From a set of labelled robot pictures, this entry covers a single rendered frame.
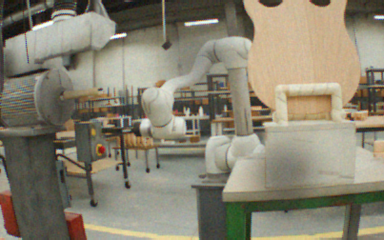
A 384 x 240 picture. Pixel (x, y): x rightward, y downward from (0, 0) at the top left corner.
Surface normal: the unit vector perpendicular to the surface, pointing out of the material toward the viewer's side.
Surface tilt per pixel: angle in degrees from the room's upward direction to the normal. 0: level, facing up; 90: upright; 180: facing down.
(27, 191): 90
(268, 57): 90
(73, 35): 90
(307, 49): 90
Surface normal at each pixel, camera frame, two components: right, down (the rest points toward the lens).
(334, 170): -0.26, 0.07
